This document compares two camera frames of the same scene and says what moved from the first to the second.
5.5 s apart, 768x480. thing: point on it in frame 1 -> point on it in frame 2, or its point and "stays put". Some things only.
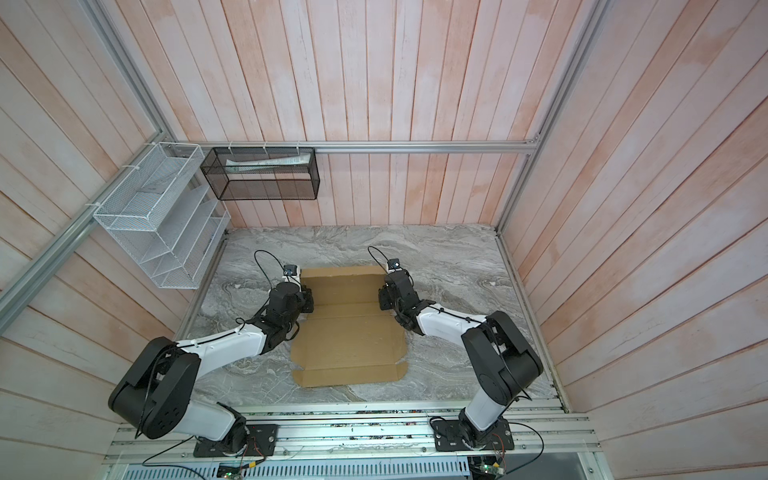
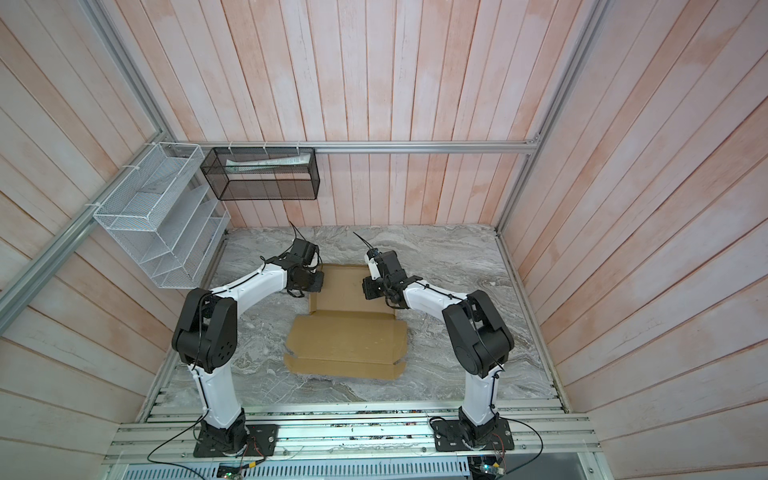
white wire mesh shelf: x=165 y=218 stays put
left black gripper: x=307 y=298 -> x=317 y=286
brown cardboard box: x=348 y=339 stays put
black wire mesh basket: x=263 y=173 stays put
